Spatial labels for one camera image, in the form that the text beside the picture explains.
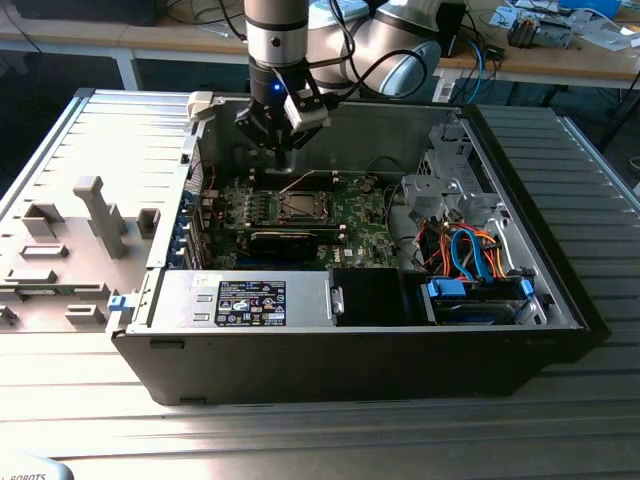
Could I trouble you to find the white label tag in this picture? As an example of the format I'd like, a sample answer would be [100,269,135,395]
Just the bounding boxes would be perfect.
[432,78,457,104]

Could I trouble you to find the hard disk in blue carrier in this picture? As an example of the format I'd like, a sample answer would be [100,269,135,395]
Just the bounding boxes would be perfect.
[421,277,535,327]

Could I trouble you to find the green motherboard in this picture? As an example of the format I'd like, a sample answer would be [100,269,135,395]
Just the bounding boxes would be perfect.
[199,172,402,272]

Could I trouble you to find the blue flat wire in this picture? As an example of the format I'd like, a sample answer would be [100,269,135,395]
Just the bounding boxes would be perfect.
[462,223,500,286]
[448,229,476,282]

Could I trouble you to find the white papers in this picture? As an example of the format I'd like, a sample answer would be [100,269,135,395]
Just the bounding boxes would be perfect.
[582,17,640,54]

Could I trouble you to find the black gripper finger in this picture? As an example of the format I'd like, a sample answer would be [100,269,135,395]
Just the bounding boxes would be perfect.
[280,126,322,172]
[233,98,283,172]

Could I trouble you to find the grey parts rack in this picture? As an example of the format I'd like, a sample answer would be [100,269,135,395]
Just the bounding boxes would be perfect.
[0,174,164,335]

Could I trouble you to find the light wooden desk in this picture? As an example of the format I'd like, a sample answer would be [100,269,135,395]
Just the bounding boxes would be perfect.
[432,0,640,104]
[0,0,251,92]

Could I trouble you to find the green RAM stick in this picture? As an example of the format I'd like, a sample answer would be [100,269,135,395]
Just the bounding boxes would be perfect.
[222,222,347,236]

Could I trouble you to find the blue box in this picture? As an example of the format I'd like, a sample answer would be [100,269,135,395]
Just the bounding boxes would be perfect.
[557,0,624,16]

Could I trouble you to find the thin black wire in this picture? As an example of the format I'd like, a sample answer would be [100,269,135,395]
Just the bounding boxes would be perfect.
[366,155,405,182]

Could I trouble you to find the black upright box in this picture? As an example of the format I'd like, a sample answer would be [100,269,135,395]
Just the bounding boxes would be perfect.
[439,2,469,57]

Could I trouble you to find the black connector with red wires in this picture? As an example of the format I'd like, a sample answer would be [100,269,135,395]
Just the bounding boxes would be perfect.
[416,221,454,276]

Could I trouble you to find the orange wire bundle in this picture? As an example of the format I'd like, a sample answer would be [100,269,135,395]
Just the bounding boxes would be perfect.
[472,227,509,279]

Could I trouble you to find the silver power supply unit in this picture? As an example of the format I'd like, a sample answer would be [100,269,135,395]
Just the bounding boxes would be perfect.
[152,269,335,332]

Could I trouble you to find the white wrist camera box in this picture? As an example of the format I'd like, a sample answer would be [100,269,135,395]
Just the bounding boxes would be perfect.
[282,74,331,134]

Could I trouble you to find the beige plastic case latch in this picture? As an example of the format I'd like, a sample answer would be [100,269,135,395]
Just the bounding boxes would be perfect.
[186,91,218,122]

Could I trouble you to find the black graphics card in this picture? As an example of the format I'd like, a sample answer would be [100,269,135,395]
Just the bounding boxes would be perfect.
[248,228,321,263]

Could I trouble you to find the silver metal drive cage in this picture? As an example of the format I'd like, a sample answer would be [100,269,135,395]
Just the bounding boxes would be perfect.
[401,119,509,229]

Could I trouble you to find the metal socket cover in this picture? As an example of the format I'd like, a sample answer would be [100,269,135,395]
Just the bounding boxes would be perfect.
[278,190,333,224]

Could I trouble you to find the black PC case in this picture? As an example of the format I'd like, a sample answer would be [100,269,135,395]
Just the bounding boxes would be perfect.
[110,91,612,407]

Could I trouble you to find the blue cable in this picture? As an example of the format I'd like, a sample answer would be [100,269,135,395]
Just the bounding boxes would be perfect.
[467,38,490,104]

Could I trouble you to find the black finned CPU cooler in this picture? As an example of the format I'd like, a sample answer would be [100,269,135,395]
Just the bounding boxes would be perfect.
[506,13,542,50]

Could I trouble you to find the grey metal part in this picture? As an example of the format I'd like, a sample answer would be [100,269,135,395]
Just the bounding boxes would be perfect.
[537,20,584,51]

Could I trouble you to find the black device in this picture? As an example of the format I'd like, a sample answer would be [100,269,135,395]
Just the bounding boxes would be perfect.
[9,0,162,28]

